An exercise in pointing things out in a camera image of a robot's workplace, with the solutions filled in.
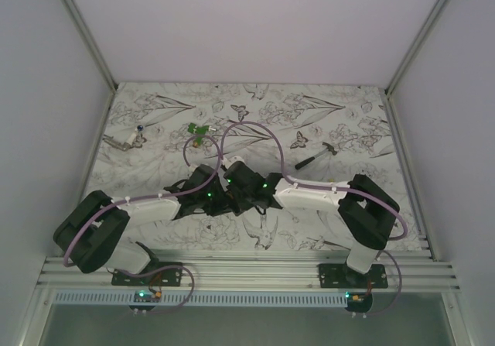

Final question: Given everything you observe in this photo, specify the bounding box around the aluminium frame post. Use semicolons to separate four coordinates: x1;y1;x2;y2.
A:
61;0;118;91
384;0;450;96

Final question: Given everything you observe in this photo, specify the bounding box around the metal bracket with blue knob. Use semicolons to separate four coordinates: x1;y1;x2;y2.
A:
102;125;147;152

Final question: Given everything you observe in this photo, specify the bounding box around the left aluminium frame post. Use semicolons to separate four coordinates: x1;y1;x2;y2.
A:
61;0;118;91

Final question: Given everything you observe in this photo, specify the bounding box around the floral patterned table mat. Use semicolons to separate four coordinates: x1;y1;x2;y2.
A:
88;83;422;251

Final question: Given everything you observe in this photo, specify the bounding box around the hammer with black handle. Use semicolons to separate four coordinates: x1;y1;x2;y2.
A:
295;142;338;170

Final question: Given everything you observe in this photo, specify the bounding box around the right aluminium frame post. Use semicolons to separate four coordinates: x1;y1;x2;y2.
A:
384;0;450;96

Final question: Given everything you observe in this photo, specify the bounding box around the green connector part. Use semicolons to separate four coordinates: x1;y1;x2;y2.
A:
187;123;217;147

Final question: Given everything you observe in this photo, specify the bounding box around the grey slotted cable duct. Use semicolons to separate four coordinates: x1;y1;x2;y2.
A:
53;289;347;308

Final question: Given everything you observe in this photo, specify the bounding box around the left small circuit board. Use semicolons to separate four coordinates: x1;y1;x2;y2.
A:
133;289;162;303

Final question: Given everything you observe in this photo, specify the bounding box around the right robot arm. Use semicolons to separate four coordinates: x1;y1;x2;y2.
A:
222;157;400;288

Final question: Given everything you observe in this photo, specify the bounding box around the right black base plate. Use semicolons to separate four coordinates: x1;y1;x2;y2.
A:
318;263;388;289

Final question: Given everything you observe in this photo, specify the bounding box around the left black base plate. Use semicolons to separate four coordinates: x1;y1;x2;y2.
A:
111;262;183;287

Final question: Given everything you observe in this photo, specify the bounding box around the aluminium rail beam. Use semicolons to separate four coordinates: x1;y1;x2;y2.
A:
37;252;460;293

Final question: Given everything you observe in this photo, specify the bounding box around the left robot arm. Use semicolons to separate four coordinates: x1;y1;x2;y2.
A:
53;164;230;286

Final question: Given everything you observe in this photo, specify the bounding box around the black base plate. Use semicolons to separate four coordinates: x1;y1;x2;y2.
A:
318;263;388;289
111;262;183;287

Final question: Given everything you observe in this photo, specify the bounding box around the right small circuit board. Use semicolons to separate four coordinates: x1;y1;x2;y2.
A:
345;292;372;305

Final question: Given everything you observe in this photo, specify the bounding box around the small circuit board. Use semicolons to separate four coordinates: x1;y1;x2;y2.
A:
133;289;162;303
345;292;372;305

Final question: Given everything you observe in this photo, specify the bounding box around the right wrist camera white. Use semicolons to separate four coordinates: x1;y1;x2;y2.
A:
222;156;244;168

